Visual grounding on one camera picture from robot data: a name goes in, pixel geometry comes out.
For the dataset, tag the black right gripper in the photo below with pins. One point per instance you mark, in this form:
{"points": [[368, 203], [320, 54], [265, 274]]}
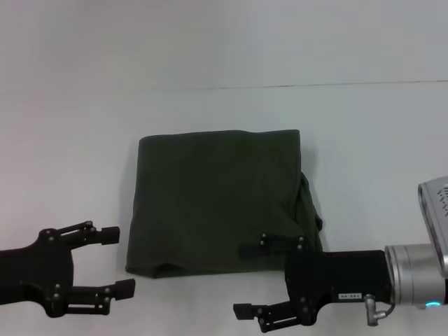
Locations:
{"points": [[332, 280]]}

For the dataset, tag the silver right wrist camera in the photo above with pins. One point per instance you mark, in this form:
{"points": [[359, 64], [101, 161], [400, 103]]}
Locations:
{"points": [[435, 217]]}

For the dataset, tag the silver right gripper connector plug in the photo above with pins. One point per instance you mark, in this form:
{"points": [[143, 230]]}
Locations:
{"points": [[376, 309]]}

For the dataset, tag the dark green FREE t-shirt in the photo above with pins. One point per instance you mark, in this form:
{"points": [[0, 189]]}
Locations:
{"points": [[217, 203]]}

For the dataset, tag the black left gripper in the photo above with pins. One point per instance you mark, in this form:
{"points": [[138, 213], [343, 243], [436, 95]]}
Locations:
{"points": [[35, 269]]}

